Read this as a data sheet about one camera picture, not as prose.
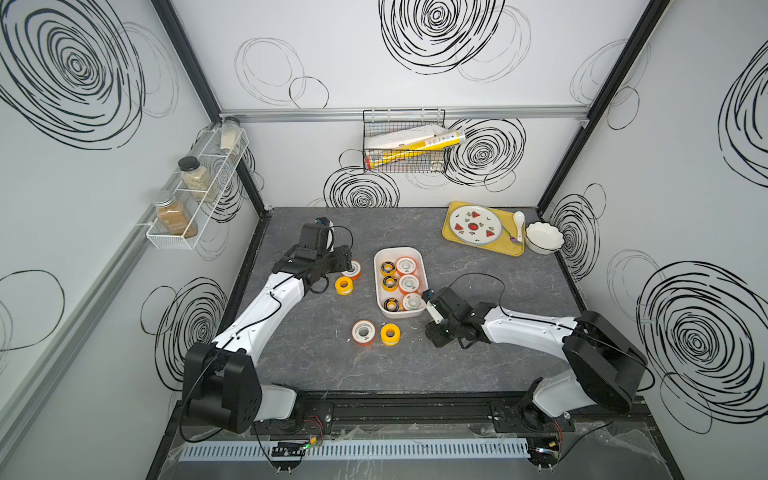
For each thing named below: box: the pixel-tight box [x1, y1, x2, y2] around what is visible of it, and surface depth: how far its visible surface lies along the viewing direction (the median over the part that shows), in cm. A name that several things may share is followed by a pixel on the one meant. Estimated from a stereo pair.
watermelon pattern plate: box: [449, 205, 502, 245], surface depth 117 cm
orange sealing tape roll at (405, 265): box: [396, 256, 417, 277], surface depth 104 cm
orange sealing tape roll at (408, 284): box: [398, 274, 419, 296], surface depth 98 cm
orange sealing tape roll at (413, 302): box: [402, 293, 425, 311], surface depth 95 cm
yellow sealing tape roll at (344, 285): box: [334, 276, 355, 296], surface depth 98 cm
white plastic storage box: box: [373, 246, 429, 319], surface depth 99 cm
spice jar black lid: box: [178, 156, 219, 202], surface depth 72 cm
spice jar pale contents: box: [220, 116, 241, 155], surface depth 88 cm
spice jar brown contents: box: [154, 190, 198, 238], surface depth 65 cm
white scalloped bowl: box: [525, 221, 565, 255], surface depth 111 cm
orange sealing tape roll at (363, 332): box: [351, 319, 376, 347], surface depth 88 cm
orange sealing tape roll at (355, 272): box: [341, 260, 363, 281], surface depth 101 cm
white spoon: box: [513, 211, 525, 242], surface depth 118 cm
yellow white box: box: [365, 125, 466, 170], surface depth 88 cm
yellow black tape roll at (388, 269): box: [380, 261, 397, 277], surface depth 103 cm
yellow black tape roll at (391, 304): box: [383, 298, 399, 312], surface depth 94 cm
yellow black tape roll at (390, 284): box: [382, 276, 399, 293], surface depth 99 cm
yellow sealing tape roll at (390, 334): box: [380, 323, 401, 347], surface depth 88 cm
